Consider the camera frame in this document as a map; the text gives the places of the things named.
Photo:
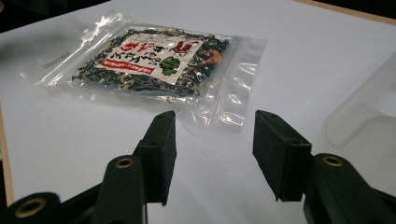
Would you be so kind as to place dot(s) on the clear dried seaweed packet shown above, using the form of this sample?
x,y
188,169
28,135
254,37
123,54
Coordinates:
x,y
149,59

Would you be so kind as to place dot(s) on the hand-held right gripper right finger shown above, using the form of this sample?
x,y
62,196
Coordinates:
x,y
280,155

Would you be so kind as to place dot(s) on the clear plastic container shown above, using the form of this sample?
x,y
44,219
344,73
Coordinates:
x,y
367,112

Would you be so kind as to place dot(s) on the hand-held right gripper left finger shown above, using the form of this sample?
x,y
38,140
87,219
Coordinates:
x,y
155,161

